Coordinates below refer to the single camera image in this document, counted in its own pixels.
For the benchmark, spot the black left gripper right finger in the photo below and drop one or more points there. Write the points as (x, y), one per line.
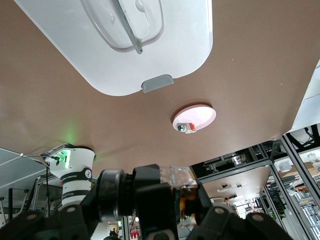
(220, 222)

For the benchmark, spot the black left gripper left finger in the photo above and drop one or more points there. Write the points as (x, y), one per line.
(80, 217)

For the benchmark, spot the black and orange switch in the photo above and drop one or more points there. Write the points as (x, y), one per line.
(115, 195)

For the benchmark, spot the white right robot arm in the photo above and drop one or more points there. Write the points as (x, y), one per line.
(75, 172)

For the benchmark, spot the aluminium shelving rack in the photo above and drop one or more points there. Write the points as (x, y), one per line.
(237, 170)

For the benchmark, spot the pink round plate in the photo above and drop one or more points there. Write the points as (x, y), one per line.
(197, 115)

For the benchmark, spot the grey box clip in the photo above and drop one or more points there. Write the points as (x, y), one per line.
(157, 83)

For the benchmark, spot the white lidded storage box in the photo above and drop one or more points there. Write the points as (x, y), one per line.
(125, 62)

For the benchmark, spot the white switch with orange part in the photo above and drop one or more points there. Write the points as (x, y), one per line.
(186, 128)

